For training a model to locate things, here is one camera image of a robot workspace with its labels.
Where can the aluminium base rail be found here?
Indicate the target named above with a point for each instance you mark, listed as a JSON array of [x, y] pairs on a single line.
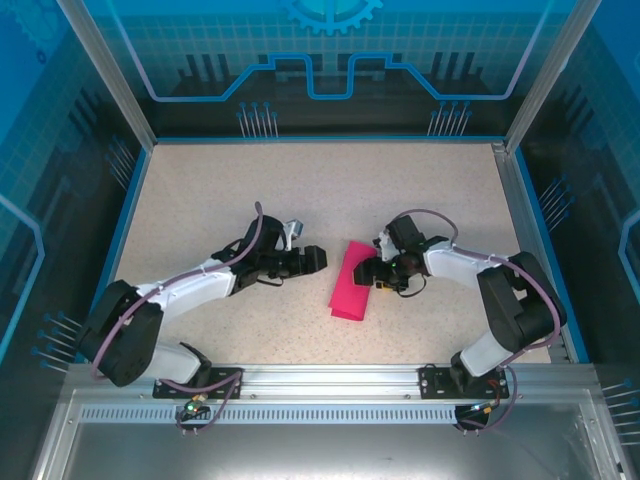
[[330, 385]]

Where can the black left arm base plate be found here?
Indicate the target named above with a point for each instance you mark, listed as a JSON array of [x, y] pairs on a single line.
[[225, 375]]

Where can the aluminium side rail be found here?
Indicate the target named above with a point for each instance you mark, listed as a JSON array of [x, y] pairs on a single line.
[[520, 225]]

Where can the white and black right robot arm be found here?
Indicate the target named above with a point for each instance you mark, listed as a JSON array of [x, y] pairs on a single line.
[[450, 265]]

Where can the grey metal tray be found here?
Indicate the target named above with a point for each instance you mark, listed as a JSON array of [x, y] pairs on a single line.
[[320, 455]]

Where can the aluminium frame post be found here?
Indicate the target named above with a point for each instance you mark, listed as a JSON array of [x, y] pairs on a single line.
[[545, 70], [107, 70]]

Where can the blue printed enclosure panel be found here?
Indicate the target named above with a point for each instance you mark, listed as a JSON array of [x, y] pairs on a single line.
[[320, 115], [40, 175], [600, 175]]

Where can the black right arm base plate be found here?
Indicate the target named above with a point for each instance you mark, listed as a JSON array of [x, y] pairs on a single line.
[[432, 382]]

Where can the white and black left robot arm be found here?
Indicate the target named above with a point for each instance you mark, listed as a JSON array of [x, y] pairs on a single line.
[[200, 287]]

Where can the pink cloth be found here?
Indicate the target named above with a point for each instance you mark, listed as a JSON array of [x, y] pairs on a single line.
[[350, 295]]

